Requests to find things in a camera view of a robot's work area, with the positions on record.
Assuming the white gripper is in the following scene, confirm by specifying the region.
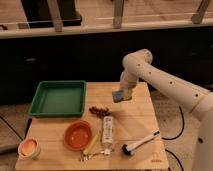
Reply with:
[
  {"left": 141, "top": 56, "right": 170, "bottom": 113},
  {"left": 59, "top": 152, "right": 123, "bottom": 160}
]
[{"left": 120, "top": 70, "right": 138, "bottom": 101}]

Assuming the blue sponge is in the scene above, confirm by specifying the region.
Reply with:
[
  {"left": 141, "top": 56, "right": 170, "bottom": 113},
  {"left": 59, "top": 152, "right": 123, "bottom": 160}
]
[{"left": 112, "top": 90, "right": 123, "bottom": 103}]

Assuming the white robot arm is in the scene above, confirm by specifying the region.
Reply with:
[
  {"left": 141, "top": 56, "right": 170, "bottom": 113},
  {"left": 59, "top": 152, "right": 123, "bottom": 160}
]
[{"left": 120, "top": 49, "right": 213, "bottom": 171}]

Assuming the green plastic tray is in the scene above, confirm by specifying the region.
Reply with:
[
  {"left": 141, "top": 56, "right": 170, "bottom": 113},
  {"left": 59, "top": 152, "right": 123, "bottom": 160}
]
[{"left": 29, "top": 80, "right": 86, "bottom": 117}]

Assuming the bunch of dark grapes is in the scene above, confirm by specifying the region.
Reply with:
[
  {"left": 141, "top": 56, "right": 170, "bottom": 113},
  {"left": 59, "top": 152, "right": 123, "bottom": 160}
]
[{"left": 89, "top": 106, "right": 110, "bottom": 118}]

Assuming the metal spoon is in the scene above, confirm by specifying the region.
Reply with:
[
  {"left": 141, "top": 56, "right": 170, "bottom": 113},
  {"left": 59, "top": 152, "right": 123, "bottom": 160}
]
[{"left": 79, "top": 149, "right": 114, "bottom": 162}]

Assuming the orange bowl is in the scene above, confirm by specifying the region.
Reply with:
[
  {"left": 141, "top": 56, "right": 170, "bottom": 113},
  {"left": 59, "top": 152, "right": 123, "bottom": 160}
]
[{"left": 63, "top": 120, "right": 92, "bottom": 151}]

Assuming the yellow stick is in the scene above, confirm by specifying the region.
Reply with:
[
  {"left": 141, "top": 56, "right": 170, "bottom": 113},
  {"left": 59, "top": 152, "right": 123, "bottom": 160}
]
[{"left": 83, "top": 133, "right": 100, "bottom": 155}]

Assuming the small orange cup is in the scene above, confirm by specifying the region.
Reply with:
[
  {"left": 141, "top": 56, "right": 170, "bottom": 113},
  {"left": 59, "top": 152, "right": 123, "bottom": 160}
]
[{"left": 18, "top": 138, "right": 41, "bottom": 160}]

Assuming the white handled black brush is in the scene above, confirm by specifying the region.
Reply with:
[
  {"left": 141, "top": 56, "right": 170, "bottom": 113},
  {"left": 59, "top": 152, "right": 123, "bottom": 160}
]
[{"left": 122, "top": 131, "right": 160, "bottom": 156}]

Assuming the black cable right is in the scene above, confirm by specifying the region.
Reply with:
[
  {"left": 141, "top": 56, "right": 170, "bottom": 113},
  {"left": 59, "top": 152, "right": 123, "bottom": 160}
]
[{"left": 161, "top": 105, "right": 185, "bottom": 171}]

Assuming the black cable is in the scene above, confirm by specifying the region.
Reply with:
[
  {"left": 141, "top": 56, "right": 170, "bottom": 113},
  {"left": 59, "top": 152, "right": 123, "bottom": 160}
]
[
  {"left": 161, "top": 105, "right": 185, "bottom": 171},
  {"left": 0, "top": 114, "right": 33, "bottom": 141}
]

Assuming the black cable left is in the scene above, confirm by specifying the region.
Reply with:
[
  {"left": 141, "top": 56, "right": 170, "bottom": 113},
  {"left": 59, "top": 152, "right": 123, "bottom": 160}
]
[{"left": 0, "top": 114, "right": 33, "bottom": 141}]

